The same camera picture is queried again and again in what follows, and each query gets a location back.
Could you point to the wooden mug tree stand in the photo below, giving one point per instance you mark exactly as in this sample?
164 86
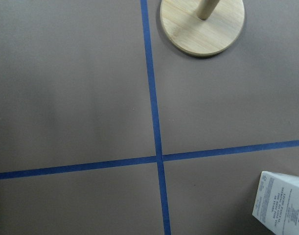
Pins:
202 28

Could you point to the blue white milk carton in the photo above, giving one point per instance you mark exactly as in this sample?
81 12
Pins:
277 203

